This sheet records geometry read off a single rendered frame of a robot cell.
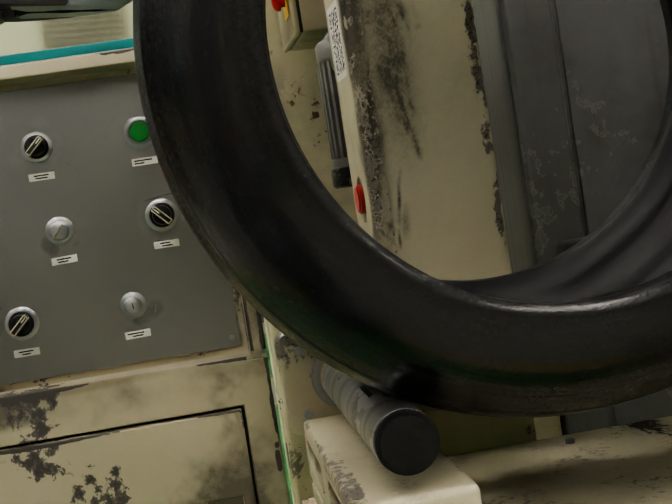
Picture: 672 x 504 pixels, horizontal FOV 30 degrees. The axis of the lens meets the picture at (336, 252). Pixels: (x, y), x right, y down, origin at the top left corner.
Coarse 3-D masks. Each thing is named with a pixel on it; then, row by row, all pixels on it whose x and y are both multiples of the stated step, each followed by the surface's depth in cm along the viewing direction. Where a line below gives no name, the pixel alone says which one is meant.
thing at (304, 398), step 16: (288, 352) 117; (304, 352) 118; (288, 368) 117; (304, 368) 118; (320, 368) 117; (288, 384) 118; (304, 384) 118; (320, 384) 118; (288, 400) 118; (304, 400) 118; (320, 400) 118; (288, 416) 118; (304, 416) 118; (320, 416) 118; (304, 432) 118
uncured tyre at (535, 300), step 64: (192, 0) 80; (256, 0) 80; (192, 64) 81; (256, 64) 80; (192, 128) 82; (256, 128) 81; (192, 192) 84; (256, 192) 81; (320, 192) 81; (640, 192) 112; (256, 256) 83; (320, 256) 82; (384, 256) 82; (576, 256) 111; (640, 256) 111; (320, 320) 84; (384, 320) 82; (448, 320) 83; (512, 320) 83; (576, 320) 83; (640, 320) 84; (384, 384) 86; (448, 384) 85; (512, 384) 85; (576, 384) 85; (640, 384) 87
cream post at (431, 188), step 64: (384, 0) 120; (448, 0) 121; (384, 64) 120; (448, 64) 121; (384, 128) 120; (448, 128) 121; (384, 192) 120; (448, 192) 121; (448, 256) 122; (448, 448) 122
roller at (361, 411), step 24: (336, 384) 106; (360, 384) 98; (360, 408) 92; (384, 408) 87; (408, 408) 85; (360, 432) 91; (384, 432) 84; (408, 432) 84; (432, 432) 84; (384, 456) 84; (408, 456) 84; (432, 456) 84
